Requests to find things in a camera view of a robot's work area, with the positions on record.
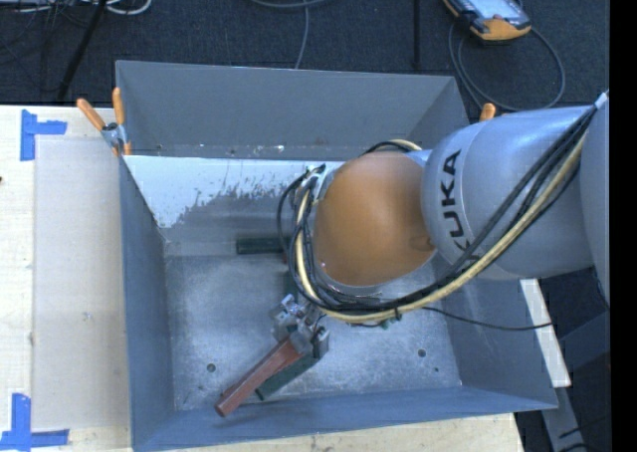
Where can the dark green flat block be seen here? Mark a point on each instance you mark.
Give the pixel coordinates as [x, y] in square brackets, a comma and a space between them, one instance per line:
[260, 245]
[283, 378]

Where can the pale wood flat board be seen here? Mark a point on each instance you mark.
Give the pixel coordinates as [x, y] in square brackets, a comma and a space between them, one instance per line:
[74, 266]

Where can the red-brown block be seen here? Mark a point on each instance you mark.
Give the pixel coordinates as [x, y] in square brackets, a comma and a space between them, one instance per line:
[249, 383]

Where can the grey metal bin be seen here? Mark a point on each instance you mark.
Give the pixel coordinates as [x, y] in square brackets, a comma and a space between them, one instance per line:
[224, 310]

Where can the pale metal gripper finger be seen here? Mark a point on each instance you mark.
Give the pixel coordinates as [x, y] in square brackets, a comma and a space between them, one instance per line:
[284, 329]
[317, 343]

